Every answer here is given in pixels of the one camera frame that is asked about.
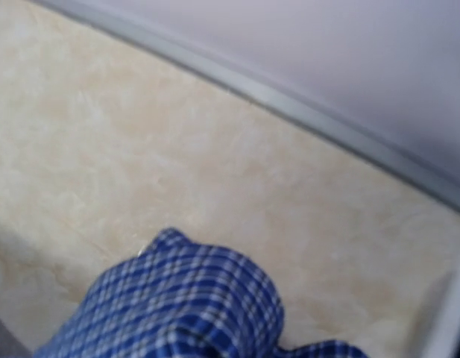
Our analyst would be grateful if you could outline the blue checked long sleeve shirt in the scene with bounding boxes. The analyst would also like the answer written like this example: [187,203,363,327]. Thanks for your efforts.
[35,228,363,357]

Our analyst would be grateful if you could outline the grey table edge trim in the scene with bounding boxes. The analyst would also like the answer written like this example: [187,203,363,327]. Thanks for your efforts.
[37,1,460,213]

